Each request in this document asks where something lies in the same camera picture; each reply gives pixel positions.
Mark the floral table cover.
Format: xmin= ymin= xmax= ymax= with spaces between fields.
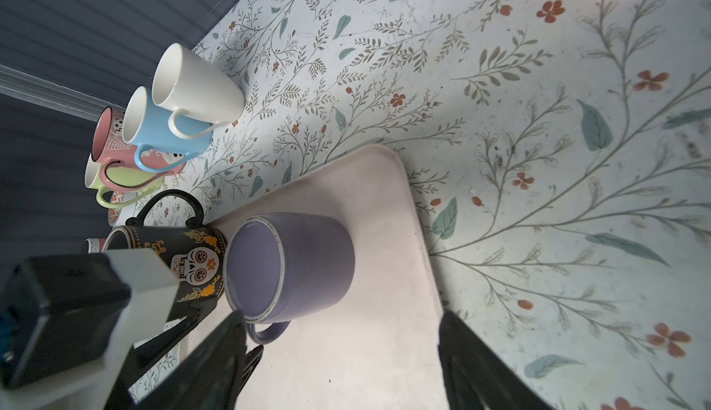
xmin=107 ymin=0 xmax=711 ymax=410

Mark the white mug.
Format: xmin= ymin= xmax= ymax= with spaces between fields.
xmin=151 ymin=43 xmax=246 ymax=140

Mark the light green mug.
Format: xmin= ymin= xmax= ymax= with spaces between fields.
xmin=84 ymin=156 xmax=164 ymax=209

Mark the black mug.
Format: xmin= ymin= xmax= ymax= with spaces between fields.
xmin=103 ymin=190 xmax=227 ymax=321

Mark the small magenta cup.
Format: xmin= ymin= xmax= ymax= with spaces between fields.
xmin=80 ymin=238 xmax=106 ymax=254

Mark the beige drying mat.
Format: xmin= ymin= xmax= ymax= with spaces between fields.
xmin=216 ymin=144 xmax=447 ymax=409

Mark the light blue mug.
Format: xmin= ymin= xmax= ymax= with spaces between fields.
xmin=122 ymin=86 xmax=213 ymax=174

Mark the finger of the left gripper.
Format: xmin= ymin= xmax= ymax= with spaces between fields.
xmin=230 ymin=345 xmax=264 ymax=404
xmin=105 ymin=298 xmax=217 ymax=409

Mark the purple mug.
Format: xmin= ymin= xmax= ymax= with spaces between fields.
xmin=223 ymin=212 xmax=356 ymax=345

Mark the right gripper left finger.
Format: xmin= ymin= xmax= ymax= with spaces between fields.
xmin=135 ymin=311 xmax=246 ymax=409

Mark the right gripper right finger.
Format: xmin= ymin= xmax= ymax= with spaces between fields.
xmin=438 ymin=310 xmax=550 ymax=409

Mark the pink patterned mug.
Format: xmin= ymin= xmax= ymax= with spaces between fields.
xmin=91 ymin=106 xmax=185 ymax=178

